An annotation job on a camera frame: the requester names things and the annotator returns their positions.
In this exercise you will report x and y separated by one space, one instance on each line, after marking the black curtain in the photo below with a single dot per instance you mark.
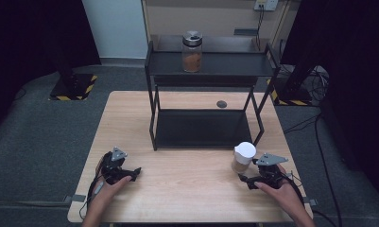
29 47
351 78

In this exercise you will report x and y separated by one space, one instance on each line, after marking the black metal shelf rack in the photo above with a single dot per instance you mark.
206 94

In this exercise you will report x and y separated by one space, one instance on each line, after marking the beige wooden board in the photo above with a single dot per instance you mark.
203 19

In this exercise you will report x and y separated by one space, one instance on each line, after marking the glass jar with metal lid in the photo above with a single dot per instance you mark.
192 52

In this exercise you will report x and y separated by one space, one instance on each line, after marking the person's left hand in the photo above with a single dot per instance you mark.
106 190

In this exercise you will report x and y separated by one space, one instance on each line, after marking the jar with white lid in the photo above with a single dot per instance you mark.
243 157

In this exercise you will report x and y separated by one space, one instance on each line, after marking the black stand with striped base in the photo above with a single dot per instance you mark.
292 91
72 85

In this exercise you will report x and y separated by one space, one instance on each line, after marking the white wall socket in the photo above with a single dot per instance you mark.
266 4

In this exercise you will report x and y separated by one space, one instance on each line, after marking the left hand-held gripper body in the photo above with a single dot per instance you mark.
112 167

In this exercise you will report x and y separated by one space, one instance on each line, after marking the grey table edge bracket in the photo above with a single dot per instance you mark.
310 201
74 198

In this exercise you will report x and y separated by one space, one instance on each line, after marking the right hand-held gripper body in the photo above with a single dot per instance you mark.
268 171

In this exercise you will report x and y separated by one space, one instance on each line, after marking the grey bar on board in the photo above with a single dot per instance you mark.
245 32

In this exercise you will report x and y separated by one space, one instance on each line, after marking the grey round table grommet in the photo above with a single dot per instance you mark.
221 104

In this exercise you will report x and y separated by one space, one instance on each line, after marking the person's right hand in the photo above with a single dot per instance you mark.
283 192

